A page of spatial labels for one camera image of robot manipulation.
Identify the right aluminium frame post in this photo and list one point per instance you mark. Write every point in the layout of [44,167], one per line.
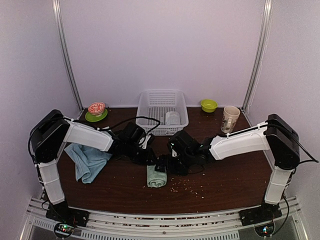
[257,64]

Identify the left aluminium frame post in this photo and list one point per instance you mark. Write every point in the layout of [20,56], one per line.
[65,53]

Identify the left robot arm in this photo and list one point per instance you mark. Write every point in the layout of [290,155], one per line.
[47,137]

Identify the light blue towel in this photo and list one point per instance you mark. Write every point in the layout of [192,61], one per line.
[89,161]

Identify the front aluminium rail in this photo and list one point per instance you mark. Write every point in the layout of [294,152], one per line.
[219,225]

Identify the white plastic basket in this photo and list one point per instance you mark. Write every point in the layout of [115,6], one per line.
[153,106]

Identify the lime green bowl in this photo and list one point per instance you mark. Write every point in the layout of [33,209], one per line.
[208,105]

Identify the cream printed mug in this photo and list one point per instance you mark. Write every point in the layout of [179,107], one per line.
[230,118]

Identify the aluminium frame post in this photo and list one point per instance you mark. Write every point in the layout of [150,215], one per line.
[257,64]
[65,53]

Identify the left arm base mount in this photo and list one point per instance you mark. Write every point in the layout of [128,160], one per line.
[65,227]

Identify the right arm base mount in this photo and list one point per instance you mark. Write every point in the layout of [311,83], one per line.
[261,218]

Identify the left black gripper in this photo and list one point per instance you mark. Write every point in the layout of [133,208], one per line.
[148,157]

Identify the rolled grey towel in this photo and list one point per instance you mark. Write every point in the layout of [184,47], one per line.
[172,118]

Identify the green panda towel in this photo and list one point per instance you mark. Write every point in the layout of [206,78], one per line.
[155,179]

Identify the green plate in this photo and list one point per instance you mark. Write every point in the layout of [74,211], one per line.
[94,118]

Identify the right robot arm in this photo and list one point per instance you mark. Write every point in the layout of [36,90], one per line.
[273,135]

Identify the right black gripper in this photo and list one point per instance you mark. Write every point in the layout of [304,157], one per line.
[169,167]

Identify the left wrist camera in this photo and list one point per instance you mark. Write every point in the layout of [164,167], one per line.
[148,138]

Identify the red patterned bowl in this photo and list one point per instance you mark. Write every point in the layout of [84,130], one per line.
[97,108]

